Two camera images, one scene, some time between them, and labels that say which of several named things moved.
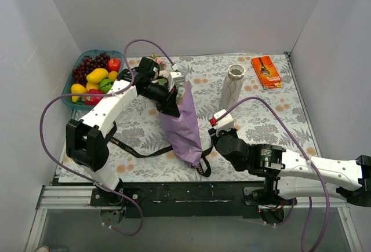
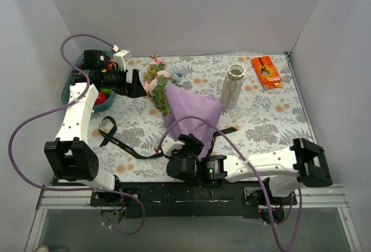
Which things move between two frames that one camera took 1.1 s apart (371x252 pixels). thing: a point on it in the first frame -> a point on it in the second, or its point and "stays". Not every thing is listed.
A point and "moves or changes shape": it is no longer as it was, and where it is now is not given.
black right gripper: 216,137 -> 193,142
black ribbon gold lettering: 164,149 moves or changes shape
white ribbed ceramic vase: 232,86 stays
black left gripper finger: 170,106 -> 135,89
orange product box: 266,72 stays
